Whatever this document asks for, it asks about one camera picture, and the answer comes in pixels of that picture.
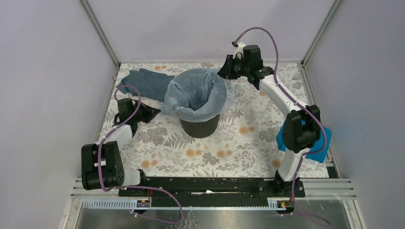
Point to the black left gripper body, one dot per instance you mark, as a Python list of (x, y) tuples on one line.
[(141, 114)]

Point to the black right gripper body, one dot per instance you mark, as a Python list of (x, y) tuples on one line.
[(236, 67)]

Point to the light blue plastic trash bag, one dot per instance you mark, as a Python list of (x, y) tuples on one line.
[(198, 95)]

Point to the black plastic trash bin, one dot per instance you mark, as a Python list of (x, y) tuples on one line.
[(200, 129)]

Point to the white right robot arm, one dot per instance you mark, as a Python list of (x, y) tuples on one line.
[(302, 127)]

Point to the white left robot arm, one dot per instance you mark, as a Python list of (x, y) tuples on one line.
[(101, 161)]

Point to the grey-blue crumpled cloth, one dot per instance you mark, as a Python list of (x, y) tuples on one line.
[(151, 85)]

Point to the floral patterned table mat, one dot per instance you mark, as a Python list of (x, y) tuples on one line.
[(243, 145)]

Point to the bright blue cloth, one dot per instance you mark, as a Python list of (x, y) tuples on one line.
[(318, 157)]

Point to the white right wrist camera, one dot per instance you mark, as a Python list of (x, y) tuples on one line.
[(239, 45)]

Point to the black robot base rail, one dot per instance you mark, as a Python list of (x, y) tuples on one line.
[(210, 192)]

